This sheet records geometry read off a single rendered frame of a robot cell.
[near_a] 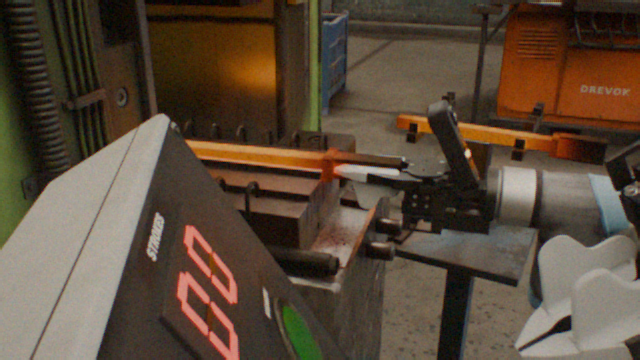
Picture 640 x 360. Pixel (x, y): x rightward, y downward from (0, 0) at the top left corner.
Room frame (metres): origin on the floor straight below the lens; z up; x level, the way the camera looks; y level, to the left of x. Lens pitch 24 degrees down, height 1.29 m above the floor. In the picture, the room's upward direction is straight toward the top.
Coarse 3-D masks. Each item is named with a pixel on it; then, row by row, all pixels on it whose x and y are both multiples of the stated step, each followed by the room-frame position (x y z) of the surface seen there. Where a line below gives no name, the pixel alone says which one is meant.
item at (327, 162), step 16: (192, 144) 0.76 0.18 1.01; (208, 144) 0.76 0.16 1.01; (224, 144) 0.76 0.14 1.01; (240, 160) 0.72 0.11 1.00; (256, 160) 0.72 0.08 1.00; (272, 160) 0.71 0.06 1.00; (288, 160) 0.70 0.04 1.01; (304, 160) 0.70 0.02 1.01; (320, 160) 0.69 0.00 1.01; (336, 160) 0.69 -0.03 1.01; (352, 160) 0.68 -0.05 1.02; (368, 160) 0.68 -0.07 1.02; (384, 160) 0.68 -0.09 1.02; (400, 160) 0.68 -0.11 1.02; (336, 176) 0.68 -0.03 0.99
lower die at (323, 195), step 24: (240, 144) 0.81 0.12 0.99; (264, 144) 0.81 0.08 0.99; (216, 168) 0.71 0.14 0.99; (240, 168) 0.71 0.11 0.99; (264, 168) 0.70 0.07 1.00; (288, 168) 0.69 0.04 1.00; (240, 192) 0.65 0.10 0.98; (264, 192) 0.64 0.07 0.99; (288, 192) 0.64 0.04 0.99; (312, 192) 0.64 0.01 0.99; (336, 192) 0.76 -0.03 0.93; (264, 216) 0.60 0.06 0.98; (288, 216) 0.59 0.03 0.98; (312, 216) 0.64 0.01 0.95; (264, 240) 0.60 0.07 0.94; (288, 240) 0.59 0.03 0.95; (312, 240) 0.64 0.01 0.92
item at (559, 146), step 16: (464, 128) 1.04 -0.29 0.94; (480, 128) 1.03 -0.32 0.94; (496, 128) 1.03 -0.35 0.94; (512, 144) 0.99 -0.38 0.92; (528, 144) 0.98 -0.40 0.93; (544, 144) 0.97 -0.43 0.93; (560, 144) 0.96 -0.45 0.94; (576, 144) 0.95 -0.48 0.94; (592, 144) 0.94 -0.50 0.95; (576, 160) 0.94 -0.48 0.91; (592, 160) 0.93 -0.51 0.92
